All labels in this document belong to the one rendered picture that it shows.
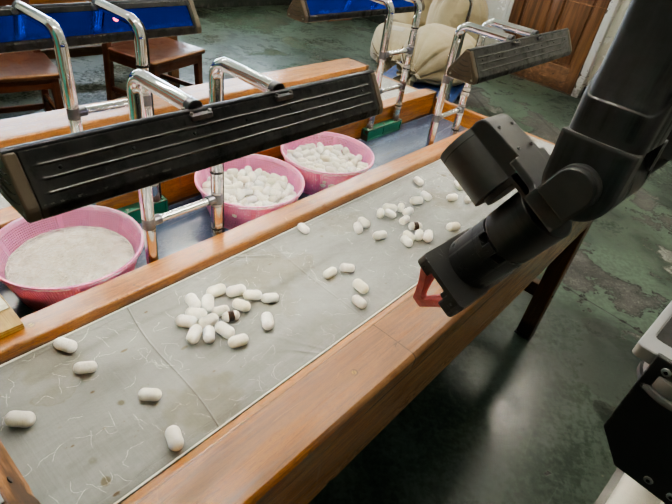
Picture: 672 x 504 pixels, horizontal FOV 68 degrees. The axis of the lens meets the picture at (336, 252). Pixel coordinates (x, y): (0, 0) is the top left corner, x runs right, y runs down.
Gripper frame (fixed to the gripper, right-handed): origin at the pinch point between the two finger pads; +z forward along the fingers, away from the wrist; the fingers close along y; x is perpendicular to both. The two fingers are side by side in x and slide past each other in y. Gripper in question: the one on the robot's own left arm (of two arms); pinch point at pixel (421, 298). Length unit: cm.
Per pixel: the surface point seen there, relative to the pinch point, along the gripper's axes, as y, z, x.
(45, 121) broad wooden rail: 4, 76, -95
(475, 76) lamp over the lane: -66, 12, -36
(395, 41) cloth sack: -360, 203, -222
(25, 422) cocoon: 38, 35, -15
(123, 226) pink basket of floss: 8, 53, -47
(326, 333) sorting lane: -6.3, 31.6, -4.6
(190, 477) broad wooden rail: 25.9, 25.1, 2.4
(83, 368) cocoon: 29, 37, -19
